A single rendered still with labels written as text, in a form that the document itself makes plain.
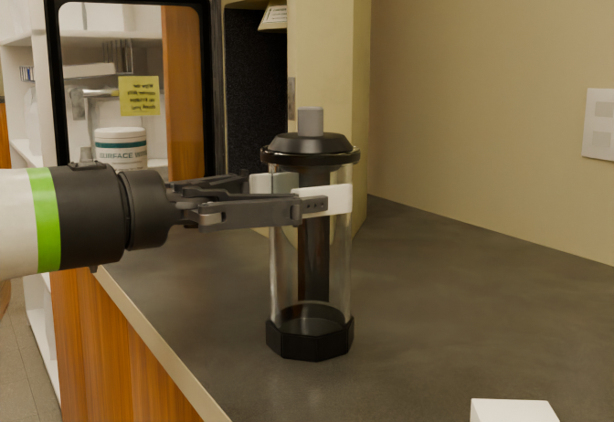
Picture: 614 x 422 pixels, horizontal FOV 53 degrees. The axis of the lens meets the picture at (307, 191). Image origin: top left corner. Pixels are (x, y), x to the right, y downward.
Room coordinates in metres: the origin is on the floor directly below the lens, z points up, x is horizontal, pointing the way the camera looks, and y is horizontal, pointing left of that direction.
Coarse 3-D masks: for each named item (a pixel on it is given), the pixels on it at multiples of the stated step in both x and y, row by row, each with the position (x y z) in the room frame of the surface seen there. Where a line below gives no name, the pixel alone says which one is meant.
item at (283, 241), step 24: (288, 168) 0.62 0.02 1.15; (312, 168) 0.60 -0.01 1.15; (336, 168) 0.62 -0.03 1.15; (288, 192) 0.62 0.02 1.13; (336, 216) 0.62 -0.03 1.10; (288, 240) 0.62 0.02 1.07; (312, 240) 0.61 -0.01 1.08; (336, 240) 0.62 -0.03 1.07; (288, 264) 0.62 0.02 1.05; (312, 264) 0.61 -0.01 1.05; (336, 264) 0.62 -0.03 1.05; (288, 288) 0.62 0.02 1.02; (312, 288) 0.61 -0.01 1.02; (336, 288) 0.62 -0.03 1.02; (288, 312) 0.62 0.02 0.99; (312, 312) 0.61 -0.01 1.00; (336, 312) 0.62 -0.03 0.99
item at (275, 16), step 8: (272, 0) 1.13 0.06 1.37; (280, 0) 1.12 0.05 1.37; (272, 8) 1.12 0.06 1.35; (280, 8) 1.11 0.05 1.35; (264, 16) 1.14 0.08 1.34; (272, 16) 1.11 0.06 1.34; (280, 16) 1.10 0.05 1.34; (264, 24) 1.12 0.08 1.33; (272, 24) 1.10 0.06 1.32; (280, 24) 1.09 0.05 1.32; (272, 32) 1.22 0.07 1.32; (280, 32) 1.23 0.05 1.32
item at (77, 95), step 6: (72, 90) 1.13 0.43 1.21; (78, 90) 1.13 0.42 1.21; (72, 96) 1.13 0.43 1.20; (78, 96) 1.13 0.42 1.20; (72, 102) 1.13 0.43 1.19; (78, 102) 1.13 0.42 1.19; (72, 108) 1.13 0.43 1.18; (78, 108) 1.13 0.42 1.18; (84, 108) 1.14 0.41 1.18; (72, 114) 1.13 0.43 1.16; (78, 114) 1.13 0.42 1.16; (84, 114) 1.14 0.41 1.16; (78, 120) 1.13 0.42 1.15
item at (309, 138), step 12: (300, 108) 0.65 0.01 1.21; (312, 108) 0.64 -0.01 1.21; (300, 120) 0.65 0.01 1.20; (312, 120) 0.64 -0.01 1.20; (288, 132) 0.68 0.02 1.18; (300, 132) 0.65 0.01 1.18; (312, 132) 0.64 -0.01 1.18; (324, 132) 0.68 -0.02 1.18; (276, 144) 0.63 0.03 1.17; (288, 144) 0.62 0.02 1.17; (300, 144) 0.62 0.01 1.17; (312, 144) 0.61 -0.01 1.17; (324, 144) 0.62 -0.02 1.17; (336, 144) 0.62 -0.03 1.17; (348, 144) 0.64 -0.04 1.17
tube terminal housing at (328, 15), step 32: (224, 0) 1.24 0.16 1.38; (256, 0) 1.16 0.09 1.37; (288, 0) 1.02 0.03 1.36; (320, 0) 1.02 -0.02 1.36; (352, 0) 1.05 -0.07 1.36; (288, 32) 1.02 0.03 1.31; (320, 32) 1.02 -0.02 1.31; (352, 32) 1.05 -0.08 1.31; (224, 64) 1.25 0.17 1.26; (288, 64) 1.02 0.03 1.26; (320, 64) 1.02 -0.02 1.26; (352, 64) 1.05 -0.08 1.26; (224, 96) 1.25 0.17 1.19; (320, 96) 1.02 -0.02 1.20; (352, 96) 1.05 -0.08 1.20; (288, 128) 1.02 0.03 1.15; (352, 128) 1.06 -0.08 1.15; (352, 224) 1.07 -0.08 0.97
